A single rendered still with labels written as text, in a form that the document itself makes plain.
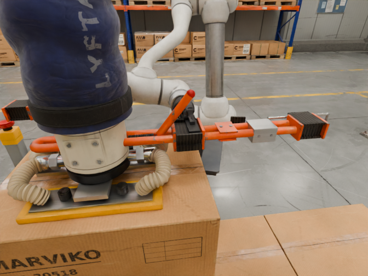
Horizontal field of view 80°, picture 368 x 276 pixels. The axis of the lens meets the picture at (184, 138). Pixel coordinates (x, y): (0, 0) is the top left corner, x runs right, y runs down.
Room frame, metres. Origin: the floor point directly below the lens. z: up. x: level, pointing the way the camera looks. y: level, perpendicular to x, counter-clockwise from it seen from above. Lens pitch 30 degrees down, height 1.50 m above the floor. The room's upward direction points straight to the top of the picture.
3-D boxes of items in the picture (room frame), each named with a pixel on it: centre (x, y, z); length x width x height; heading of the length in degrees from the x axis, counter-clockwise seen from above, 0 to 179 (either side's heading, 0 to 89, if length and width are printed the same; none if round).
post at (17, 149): (0.94, 0.85, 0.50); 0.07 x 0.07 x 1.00; 8
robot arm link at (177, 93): (0.77, 0.01, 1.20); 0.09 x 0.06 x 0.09; 98
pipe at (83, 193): (0.51, 0.24, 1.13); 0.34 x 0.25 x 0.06; 97
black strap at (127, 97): (0.51, 0.24, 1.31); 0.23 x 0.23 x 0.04
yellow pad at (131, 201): (0.41, 0.23, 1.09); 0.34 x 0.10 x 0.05; 97
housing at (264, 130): (0.56, -0.22, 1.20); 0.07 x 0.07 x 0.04; 7
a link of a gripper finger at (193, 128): (0.54, -0.02, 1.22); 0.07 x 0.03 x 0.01; 8
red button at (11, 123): (0.94, 0.85, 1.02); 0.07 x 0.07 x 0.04
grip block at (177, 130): (0.54, -0.01, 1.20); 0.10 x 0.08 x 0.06; 7
